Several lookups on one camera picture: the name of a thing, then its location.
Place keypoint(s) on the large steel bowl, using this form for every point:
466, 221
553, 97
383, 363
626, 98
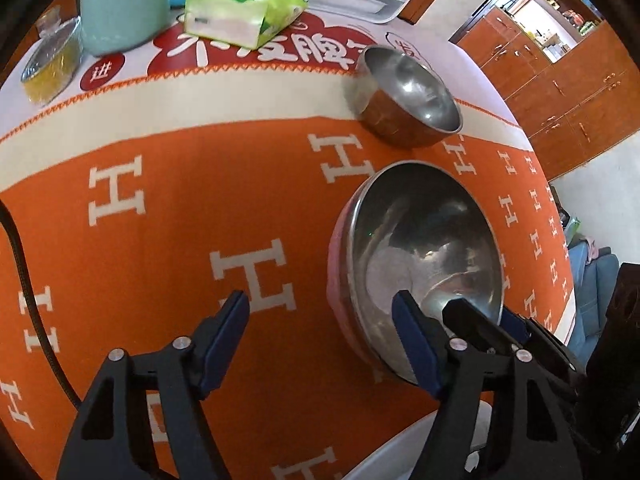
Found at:
415, 90

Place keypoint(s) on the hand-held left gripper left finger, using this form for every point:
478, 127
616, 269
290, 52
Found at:
226, 332

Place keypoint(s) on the orange patterned blanket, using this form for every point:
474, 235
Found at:
160, 260

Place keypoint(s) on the steel bowl with pink outside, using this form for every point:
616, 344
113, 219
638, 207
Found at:
415, 220

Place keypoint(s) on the white red printed tablecloth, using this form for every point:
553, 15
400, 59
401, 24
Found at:
480, 85

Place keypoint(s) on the blue sofa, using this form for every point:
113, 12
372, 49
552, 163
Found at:
595, 285

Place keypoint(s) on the green tissue pack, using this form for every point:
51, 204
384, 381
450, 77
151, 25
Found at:
235, 15

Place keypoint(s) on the white plate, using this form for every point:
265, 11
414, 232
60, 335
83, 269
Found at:
385, 460

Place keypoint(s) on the glass jar with yellow contents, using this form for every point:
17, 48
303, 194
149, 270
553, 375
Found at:
50, 70

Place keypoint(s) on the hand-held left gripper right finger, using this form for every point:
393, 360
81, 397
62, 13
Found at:
414, 342

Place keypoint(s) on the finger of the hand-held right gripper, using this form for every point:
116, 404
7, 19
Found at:
475, 325
545, 345

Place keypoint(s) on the wooden cabinet with doors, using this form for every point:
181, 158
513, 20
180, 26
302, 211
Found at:
575, 100

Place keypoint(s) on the mint green cup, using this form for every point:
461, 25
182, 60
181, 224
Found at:
125, 5

